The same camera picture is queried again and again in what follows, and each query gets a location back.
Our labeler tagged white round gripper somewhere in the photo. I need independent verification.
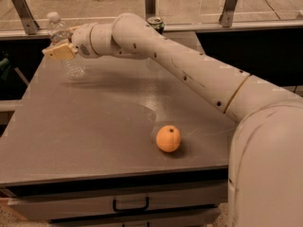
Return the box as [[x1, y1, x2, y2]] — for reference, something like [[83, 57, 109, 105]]
[[43, 24, 98, 60]]

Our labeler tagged clear plastic water bottle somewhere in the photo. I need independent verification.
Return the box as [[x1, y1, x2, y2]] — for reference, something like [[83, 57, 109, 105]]
[[46, 12, 84, 80]]

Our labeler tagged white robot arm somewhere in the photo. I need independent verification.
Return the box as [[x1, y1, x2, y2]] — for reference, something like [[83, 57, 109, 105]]
[[43, 13, 303, 227]]

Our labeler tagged green object at left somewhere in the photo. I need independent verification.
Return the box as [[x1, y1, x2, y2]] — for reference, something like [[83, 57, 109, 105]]
[[0, 58, 11, 80]]

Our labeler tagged green soda can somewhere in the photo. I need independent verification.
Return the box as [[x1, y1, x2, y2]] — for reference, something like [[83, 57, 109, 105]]
[[147, 17, 165, 34]]

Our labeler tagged orange fruit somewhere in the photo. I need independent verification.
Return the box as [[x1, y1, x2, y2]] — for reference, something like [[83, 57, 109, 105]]
[[156, 125, 181, 152]]

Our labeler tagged grey cabinet upper drawer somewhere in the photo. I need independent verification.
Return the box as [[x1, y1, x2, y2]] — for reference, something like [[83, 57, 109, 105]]
[[9, 183, 227, 220]]

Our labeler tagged grey cabinet drawer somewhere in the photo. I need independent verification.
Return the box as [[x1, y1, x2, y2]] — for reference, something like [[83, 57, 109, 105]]
[[50, 208, 220, 227], [9, 183, 227, 220]]

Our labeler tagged grey horizontal railing ledge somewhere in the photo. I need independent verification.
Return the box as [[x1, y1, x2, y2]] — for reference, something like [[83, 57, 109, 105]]
[[0, 20, 303, 41]]

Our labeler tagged grey cabinet lower drawer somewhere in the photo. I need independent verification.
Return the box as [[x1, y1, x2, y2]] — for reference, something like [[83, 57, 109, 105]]
[[50, 208, 220, 227]]

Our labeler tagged left metal railing post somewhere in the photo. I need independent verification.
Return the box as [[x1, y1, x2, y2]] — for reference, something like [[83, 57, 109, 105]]
[[11, 0, 40, 35]]

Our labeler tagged metal railing post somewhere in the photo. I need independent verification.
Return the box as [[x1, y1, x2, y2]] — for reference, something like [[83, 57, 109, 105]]
[[11, 0, 40, 35], [145, 0, 156, 18], [219, 0, 238, 27]]

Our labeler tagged middle metal railing post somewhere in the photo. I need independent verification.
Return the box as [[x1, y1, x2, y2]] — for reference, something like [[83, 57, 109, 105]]
[[145, 0, 156, 18]]

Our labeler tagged right metal railing post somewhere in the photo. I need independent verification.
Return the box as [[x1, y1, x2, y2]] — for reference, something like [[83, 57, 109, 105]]
[[219, 0, 238, 27]]

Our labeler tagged black drawer handle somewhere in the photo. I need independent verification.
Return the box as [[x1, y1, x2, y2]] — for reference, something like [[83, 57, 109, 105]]
[[112, 197, 150, 213]]

